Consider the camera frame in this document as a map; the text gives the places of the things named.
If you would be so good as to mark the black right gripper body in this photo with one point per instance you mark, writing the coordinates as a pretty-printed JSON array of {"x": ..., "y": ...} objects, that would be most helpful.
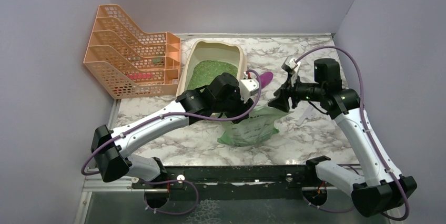
[{"x": 310, "y": 91}]

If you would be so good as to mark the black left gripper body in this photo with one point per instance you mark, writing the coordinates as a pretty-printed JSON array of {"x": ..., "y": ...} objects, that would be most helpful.
[{"x": 234, "y": 107}]

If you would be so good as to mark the white bag sealing clip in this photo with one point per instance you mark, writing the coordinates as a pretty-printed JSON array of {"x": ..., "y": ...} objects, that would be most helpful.
[{"x": 308, "y": 114}]

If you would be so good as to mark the purple plastic litter scoop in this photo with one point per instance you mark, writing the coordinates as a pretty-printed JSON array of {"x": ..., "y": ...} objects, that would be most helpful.
[{"x": 265, "y": 79}]

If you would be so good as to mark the green litter bag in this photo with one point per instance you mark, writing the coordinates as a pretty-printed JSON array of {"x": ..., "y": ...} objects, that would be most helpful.
[{"x": 256, "y": 129}]

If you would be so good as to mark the beige plastic litter box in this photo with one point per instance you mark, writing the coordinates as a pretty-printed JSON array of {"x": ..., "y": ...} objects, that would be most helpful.
[{"x": 208, "y": 59}]

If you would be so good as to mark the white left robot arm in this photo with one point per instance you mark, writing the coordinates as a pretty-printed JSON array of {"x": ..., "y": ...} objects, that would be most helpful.
[{"x": 113, "y": 149}]

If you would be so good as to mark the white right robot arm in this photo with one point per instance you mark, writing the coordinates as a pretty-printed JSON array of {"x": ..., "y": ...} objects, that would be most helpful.
[{"x": 382, "y": 186}]

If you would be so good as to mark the green litter pellets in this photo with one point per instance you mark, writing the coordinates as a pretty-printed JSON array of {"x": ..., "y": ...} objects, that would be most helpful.
[{"x": 206, "y": 71}]

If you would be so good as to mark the orange mesh file rack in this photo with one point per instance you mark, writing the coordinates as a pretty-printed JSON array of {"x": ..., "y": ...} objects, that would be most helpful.
[{"x": 128, "y": 62}]

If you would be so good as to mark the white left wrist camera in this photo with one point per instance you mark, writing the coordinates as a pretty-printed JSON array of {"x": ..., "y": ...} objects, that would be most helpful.
[{"x": 248, "y": 88}]

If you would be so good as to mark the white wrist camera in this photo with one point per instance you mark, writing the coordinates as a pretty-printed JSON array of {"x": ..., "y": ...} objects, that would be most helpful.
[
  {"x": 291, "y": 65},
  {"x": 248, "y": 88}
]

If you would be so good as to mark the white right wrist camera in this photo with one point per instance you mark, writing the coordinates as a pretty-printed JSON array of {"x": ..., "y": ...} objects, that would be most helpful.
[{"x": 291, "y": 65}]

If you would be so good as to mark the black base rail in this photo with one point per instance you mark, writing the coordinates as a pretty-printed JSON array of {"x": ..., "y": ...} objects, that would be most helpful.
[{"x": 234, "y": 182}]

